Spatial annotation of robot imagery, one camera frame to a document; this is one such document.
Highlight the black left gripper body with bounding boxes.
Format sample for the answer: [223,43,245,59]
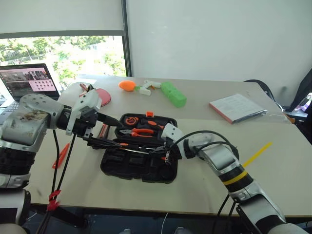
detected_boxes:
[73,110,98,147]

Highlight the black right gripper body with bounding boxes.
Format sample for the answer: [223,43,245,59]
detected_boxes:
[156,139,183,163]

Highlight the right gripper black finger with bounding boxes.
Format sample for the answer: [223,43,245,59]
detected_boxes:
[148,145,167,155]
[152,155,169,165]

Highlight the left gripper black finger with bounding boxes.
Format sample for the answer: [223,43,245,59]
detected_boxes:
[85,136,122,150]
[96,112,124,128]

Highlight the orange striped tester screwdriver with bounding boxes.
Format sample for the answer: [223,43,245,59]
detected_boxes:
[98,123,111,140]

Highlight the orange black handled screwdriver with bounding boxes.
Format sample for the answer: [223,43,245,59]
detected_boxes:
[114,142,151,155]

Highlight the black plastic tool case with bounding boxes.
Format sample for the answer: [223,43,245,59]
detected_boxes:
[100,111,183,184]

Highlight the orange black tape measure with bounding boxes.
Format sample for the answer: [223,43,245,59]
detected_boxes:
[122,116,139,127]

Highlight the red table tennis paddle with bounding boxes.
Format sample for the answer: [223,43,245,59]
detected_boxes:
[79,82,113,107]

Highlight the orange toy carrot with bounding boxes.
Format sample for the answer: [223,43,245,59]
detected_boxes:
[118,80,142,93]

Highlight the white plastic toy piece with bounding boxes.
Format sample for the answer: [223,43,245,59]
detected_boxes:
[138,79,162,96]

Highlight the green plastic block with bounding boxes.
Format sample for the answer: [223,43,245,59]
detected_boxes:
[160,81,188,109]

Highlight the dark open laptop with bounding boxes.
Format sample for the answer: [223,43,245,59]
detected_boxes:
[0,63,61,122]

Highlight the booklet in plastic sleeve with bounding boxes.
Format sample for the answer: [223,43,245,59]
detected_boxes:
[209,93,291,125]

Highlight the red tape wrap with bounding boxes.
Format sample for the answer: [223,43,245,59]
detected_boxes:
[46,189,61,212]

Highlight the white black robot torso shell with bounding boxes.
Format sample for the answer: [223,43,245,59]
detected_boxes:
[0,190,32,227]

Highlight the white roller blind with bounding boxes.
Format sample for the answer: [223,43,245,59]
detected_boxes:
[0,0,125,39]

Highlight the black chair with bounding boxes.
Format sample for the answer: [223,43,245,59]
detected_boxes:
[243,79,293,125]

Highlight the black bag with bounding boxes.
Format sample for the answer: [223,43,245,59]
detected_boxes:
[290,70,312,117]

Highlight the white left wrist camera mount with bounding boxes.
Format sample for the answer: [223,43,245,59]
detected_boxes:
[65,89,103,136]

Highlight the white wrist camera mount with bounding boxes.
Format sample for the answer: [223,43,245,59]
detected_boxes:
[65,89,103,136]
[162,123,188,156]

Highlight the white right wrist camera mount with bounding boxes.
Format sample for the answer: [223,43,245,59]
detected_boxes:
[162,123,188,156]

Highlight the orange handled pliers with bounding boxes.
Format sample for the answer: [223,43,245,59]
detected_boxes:
[118,128,155,138]

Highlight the black orange handled hammer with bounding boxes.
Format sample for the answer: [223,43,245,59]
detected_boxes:
[139,118,164,130]

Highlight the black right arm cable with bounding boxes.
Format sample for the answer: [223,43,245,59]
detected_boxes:
[169,130,246,219]

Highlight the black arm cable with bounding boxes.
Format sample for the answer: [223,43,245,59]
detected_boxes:
[169,130,246,219]
[36,129,76,234]

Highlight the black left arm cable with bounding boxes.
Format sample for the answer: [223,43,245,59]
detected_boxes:
[36,129,76,234]

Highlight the thin white cable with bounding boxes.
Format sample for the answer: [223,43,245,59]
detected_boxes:
[162,211,169,234]

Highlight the dark window frame post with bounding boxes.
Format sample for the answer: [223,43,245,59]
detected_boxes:
[120,0,132,78]

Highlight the yellow cable tie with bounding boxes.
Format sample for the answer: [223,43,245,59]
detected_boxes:
[242,142,273,168]

